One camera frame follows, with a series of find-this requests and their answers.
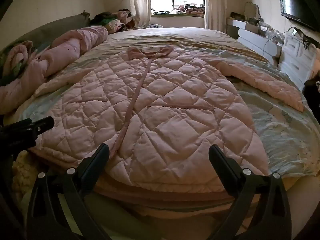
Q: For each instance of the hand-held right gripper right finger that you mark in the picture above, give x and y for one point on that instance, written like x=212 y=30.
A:
x=220 y=160

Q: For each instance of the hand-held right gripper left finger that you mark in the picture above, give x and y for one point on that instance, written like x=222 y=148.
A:
x=100 y=160

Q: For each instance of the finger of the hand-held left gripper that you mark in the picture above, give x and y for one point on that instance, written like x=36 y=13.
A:
x=17 y=126
x=45 y=124

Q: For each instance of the pink quilted coat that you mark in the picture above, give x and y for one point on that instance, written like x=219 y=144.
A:
x=162 y=105

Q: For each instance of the pile of mixed clothes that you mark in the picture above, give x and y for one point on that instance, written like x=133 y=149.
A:
x=110 y=20

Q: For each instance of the clothes heap on windowsill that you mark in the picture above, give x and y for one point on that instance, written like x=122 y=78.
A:
x=187 y=8

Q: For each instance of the cream fluffy cloth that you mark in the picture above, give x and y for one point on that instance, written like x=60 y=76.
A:
x=25 y=172

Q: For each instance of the floral patterned quilt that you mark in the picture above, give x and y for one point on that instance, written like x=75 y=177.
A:
x=17 y=62

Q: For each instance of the bed with printed sheet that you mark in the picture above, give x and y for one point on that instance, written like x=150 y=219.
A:
x=275 y=125

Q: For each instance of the pink rolled duvet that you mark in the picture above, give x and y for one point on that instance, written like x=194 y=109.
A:
x=70 y=45

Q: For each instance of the green padded headboard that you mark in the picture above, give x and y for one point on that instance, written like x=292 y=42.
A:
x=50 y=27

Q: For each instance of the white dressing table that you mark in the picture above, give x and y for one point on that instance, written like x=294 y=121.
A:
x=255 y=45

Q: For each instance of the white drawer cabinet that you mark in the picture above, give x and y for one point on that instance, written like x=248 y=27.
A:
x=297 y=60

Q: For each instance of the clutter of small toiletries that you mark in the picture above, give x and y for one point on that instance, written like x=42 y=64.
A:
x=260 y=26

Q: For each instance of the small lit device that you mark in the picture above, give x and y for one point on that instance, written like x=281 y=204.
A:
x=294 y=32

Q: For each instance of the white framed mirror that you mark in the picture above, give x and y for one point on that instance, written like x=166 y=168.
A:
x=251 y=11

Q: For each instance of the cream lace curtain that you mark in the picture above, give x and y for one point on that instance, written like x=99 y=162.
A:
x=215 y=5
x=140 y=2

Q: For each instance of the black wall television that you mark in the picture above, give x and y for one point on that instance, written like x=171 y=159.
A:
x=297 y=7

